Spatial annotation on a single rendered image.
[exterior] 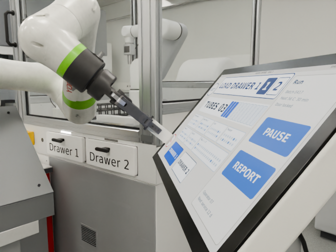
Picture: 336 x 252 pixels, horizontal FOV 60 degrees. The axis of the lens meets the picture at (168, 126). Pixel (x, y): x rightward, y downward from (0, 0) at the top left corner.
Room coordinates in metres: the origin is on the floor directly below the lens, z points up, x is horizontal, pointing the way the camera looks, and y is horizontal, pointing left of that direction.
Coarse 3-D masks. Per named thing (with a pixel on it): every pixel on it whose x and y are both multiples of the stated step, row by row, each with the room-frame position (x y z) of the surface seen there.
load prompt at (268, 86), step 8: (224, 80) 0.72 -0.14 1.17; (232, 80) 0.67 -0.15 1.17; (240, 80) 0.62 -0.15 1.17; (248, 80) 0.58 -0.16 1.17; (256, 80) 0.55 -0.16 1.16; (264, 80) 0.51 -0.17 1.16; (272, 80) 0.49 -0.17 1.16; (280, 80) 0.46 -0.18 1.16; (288, 80) 0.44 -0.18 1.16; (216, 88) 0.73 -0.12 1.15; (224, 88) 0.67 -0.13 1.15; (232, 88) 0.63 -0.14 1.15; (240, 88) 0.59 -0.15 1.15; (248, 88) 0.55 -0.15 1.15; (256, 88) 0.52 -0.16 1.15; (264, 88) 0.49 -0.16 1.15; (272, 88) 0.46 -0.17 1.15; (280, 88) 0.44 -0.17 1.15; (248, 96) 0.52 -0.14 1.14; (256, 96) 0.49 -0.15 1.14; (264, 96) 0.47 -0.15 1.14; (272, 96) 0.44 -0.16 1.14
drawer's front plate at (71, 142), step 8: (48, 136) 1.40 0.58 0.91; (56, 136) 1.36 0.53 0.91; (64, 136) 1.32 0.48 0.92; (72, 136) 1.28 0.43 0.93; (48, 144) 1.41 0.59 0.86; (56, 144) 1.36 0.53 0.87; (64, 144) 1.32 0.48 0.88; (72, 144) 1.28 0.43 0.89; (80, 144) 1.25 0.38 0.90; (48, 152) 1.41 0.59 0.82; (56, 152) 1.36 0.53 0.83; (64, 152) 1.32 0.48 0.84; (72, 152) 1.28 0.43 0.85; (80, 152) 1.25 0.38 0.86; (80, 160) 1.25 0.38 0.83
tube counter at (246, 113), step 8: (224, 104) 0.60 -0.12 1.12; (232, 104) 0.56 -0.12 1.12; (240, 104) 0.52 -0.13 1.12; (248, 104) 0.50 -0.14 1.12; (256, 104) 0.47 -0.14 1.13; (264, 104) 0.45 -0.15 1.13; (216, 112) 0.60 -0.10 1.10; (224, 112) 0.56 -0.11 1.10; (232, 112) 0.53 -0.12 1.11; (240, 112) 0.50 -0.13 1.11; (248, 112) 0.47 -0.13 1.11; (256, 112) 0.45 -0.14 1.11; (232, 120) 0.50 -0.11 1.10; (240, 120) 0.47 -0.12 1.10; (248, 120) 0.45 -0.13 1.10; (256, 120) 0.43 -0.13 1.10
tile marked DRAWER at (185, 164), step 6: (186, 156) 0.56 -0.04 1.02; (180, 162) 0.56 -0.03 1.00; (186, 162) 0.54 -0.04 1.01; (192, 162) 0.51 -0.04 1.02; (174, 168) 0.57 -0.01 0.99; (180, 168) 0.54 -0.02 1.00; (186, 168) 0.51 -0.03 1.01; (192, 168) 0.49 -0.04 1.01; (174, 174) 0.54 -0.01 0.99; (180, 174) 0.52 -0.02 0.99; (186, 174) 0.50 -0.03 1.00; (180, 180) 0.50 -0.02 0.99
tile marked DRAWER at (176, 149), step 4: (176, 144) 0.67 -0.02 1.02; (172, 148) 0.67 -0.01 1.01; (176, 148) 0.65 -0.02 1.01; (180, 148) 0.62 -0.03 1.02; (168, 152) 0.68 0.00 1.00; (172, 152) 0.65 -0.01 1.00; (176, 152) 0.63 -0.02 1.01; (180, 152) 0.61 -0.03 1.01; (164, 156) 0.68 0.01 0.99; (168, 156) 0.65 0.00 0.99; (172, 156) 0.63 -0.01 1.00; (176, 156) 0.61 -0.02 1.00; (168, 160) 0.63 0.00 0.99; (172, 160) 0.61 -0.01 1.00; (168, 164) 0.61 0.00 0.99
